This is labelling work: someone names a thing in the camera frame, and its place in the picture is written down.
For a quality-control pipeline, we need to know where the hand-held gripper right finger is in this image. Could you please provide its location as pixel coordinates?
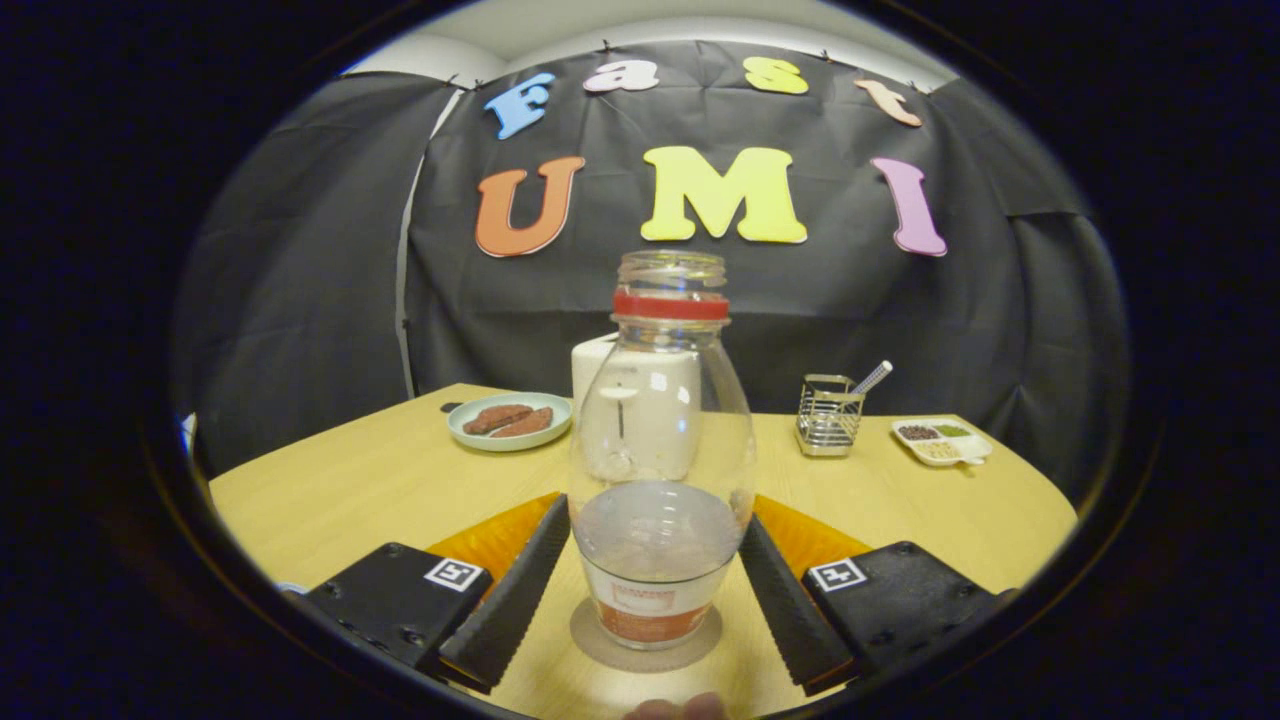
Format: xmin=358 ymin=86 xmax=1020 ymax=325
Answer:
xmin=740 ymin=495 xmax=1013 ymax=698

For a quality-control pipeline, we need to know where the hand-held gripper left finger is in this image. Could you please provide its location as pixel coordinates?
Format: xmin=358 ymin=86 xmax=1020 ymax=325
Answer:
xmin=305 ymin=492 xmax=572 ymax=691

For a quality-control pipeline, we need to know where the round brown coaster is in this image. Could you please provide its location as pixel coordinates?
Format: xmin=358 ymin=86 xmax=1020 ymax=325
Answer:
xmin=569 ymin=598 xmax=723 ymax=673

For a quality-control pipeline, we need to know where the clear plastic juice bottle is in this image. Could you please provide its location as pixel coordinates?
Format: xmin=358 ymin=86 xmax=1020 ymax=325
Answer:
xmin=567 ymin=250 xmax=757 ymax=652

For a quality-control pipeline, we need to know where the pale green plate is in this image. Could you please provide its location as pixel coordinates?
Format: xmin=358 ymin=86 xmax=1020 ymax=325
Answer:
xmin=447 ymin=391 xmax=574 ymax=453

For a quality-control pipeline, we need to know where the wooden table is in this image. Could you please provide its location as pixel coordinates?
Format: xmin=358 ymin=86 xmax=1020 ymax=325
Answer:
xmin=208 ymin=383 xmax=1079 ymax=719

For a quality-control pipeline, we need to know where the brown sausage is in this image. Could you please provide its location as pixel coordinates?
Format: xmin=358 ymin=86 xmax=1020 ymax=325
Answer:
xmin=490 ymin=407 xmax=554 ymax=439
xmin=463 ymin=404 xmax=534 ymax=435

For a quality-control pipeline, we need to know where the white divided dish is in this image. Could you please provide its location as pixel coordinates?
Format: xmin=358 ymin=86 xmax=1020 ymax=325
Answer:
xmin=892 ymin=416 xmax=994 ymax=468

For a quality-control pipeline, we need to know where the white toaster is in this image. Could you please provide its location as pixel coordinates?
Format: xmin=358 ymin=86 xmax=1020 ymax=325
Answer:
xmin=571 ymin=333 xmax=703 ymax=481

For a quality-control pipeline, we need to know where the black backdrop cloth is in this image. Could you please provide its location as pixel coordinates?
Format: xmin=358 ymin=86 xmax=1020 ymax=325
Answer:
xmin=172 ymin=40 xmax=1131 ymax=501

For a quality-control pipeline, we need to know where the metal wire holder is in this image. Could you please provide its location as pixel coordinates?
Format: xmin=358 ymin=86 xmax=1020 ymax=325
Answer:
xmin=795 ymin=374 xmax=866 ymax=458

